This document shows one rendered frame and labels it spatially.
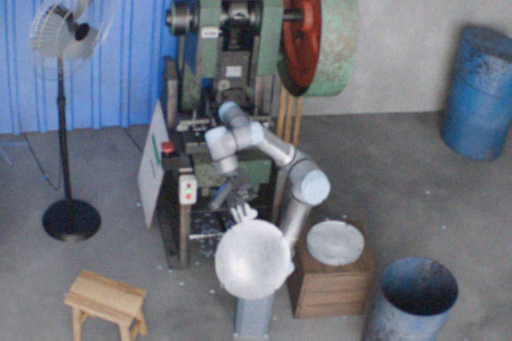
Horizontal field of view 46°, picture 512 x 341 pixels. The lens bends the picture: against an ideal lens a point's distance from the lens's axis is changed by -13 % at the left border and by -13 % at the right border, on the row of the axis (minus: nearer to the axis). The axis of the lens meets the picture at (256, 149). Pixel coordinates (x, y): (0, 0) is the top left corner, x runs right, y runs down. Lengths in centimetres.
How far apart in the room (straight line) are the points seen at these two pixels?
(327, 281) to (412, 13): 240
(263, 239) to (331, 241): 102
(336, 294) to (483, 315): 97
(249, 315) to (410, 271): 83
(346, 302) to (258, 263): 115
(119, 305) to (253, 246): 90
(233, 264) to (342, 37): 116
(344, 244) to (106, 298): 122
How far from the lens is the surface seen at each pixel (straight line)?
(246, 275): 238
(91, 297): 308
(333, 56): 300
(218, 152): 234
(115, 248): 380
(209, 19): 308
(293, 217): 271
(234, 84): 332
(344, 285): 336
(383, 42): 500
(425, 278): 337
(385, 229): 415
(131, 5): 432
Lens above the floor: 260
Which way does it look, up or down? 34 degrees down
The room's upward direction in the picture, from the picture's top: 7 degrees clockwise
